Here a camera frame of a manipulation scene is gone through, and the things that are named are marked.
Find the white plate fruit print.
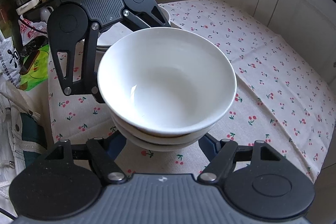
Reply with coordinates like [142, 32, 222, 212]
[96, 7, 172, 53]

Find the white bowl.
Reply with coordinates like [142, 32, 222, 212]
[97, 27, 237, 135]

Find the white bowl floral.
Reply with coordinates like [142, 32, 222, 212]
[109, 110, 216, 145]
[113, 120, 214, 152]

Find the green plastic bag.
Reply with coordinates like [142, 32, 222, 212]
[19, 44, 50, 91]

